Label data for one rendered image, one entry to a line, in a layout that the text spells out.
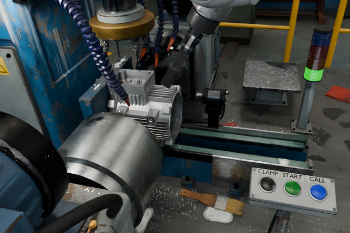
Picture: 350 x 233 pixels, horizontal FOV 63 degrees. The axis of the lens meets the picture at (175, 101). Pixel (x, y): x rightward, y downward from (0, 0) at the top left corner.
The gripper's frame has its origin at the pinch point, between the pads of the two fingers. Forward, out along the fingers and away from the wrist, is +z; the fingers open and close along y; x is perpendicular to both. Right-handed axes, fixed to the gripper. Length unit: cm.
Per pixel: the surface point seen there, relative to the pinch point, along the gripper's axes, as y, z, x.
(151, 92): -3.9, 11.3, -2.5
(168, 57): -26.4, 10.4, -4.6
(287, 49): -232, 47, 87
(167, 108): 0.8, 9.8, 3.9
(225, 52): -283, 107, 42
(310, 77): -34, -8, 43
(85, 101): 9.5, 15.7, -16.9
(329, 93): -65, 4, 69
